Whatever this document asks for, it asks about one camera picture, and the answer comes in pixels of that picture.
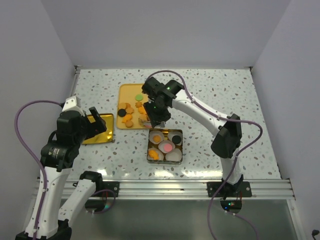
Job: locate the square cookie tin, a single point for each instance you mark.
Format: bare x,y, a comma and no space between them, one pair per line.
165,162

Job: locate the right black mounting bracket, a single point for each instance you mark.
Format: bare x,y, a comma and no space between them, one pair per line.
242,189

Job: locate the orange fish cookie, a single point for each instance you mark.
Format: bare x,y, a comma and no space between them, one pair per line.
142,110
153,154
126,118

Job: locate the green round cookie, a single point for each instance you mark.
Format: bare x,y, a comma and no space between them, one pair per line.
139,97

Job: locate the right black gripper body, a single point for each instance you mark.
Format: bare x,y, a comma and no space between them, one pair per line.
165,107

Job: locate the left black mounting bracket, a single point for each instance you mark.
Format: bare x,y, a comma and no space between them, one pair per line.
110,187

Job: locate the yellow plastic tray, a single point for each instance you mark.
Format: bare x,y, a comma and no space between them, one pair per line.
127,93

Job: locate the black sandwich cookie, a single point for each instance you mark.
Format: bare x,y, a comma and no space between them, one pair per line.
176,139
121,112

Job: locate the round tan biscuit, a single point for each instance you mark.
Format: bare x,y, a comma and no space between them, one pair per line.
143,118

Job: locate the gold tin lid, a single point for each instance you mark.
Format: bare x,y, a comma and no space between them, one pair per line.
104,137

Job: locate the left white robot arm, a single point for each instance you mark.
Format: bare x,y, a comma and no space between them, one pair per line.
50,220

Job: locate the pink round cookie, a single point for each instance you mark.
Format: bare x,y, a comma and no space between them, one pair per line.
167,148

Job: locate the metal serving tongs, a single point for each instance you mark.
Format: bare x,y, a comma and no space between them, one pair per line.
147,124

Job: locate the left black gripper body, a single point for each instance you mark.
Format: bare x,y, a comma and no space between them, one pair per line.
84,133

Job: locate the aluminium frame rail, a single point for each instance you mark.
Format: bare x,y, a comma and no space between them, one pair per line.
198,189

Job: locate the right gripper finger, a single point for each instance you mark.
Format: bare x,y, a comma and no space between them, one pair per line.
165,116
154,114

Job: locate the orange swirl cookie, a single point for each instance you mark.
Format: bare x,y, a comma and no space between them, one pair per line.
156,139

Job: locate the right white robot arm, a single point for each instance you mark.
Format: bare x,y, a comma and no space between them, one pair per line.
226,132

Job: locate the black mounting bracket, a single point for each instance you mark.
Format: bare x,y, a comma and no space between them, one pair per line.
242,189
110,187

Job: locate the white paper cup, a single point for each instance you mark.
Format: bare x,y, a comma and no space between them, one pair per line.
161,144
153,132
172,133
161,156
174,156

